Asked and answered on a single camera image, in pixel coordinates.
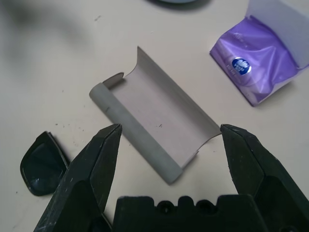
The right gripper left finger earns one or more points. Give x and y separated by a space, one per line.
79 188

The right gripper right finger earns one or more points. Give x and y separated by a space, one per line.
265 183

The black sunglasses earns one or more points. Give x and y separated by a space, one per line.
41 169

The grey glasses case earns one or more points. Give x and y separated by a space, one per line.
159 116

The purple tissue pack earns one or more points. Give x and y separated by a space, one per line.
256 62

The light blue plate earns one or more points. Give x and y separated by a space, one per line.
178 1

